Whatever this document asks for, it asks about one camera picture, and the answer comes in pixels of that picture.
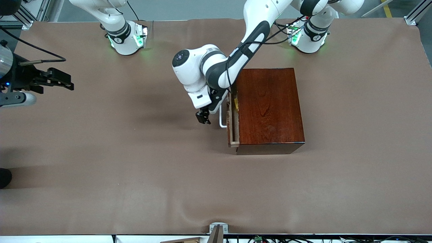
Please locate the metal base connector plate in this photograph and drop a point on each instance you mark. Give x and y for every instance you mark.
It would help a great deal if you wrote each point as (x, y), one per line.
(293, 33)
(141, 35)

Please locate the yellow block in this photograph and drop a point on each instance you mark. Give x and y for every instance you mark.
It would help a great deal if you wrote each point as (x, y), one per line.
(236, 104)

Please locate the black shoe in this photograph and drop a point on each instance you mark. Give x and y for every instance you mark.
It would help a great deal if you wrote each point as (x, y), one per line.
(4, 178)

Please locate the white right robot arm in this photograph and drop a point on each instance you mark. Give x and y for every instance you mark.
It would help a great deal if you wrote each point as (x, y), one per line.
(118, 33)

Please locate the small green connector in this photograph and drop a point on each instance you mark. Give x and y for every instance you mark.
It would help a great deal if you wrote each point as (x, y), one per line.
(258, 239)

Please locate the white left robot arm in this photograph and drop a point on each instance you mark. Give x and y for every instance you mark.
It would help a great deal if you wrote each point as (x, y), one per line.
(192, 67)

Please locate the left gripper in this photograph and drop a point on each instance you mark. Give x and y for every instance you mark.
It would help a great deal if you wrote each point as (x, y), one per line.
(204, 116)

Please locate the table cover sheet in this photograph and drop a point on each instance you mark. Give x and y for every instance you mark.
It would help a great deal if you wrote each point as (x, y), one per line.
(135, 185)

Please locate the dark brown wooden cabinet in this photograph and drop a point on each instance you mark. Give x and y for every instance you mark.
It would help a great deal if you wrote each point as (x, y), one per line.
(270, 108)

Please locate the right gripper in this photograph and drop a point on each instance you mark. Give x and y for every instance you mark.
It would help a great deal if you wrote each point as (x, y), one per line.
(24, 78)

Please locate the aluminium frame profile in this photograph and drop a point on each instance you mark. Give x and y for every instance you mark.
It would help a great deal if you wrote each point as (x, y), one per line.
(27, 17)
(416, 13)

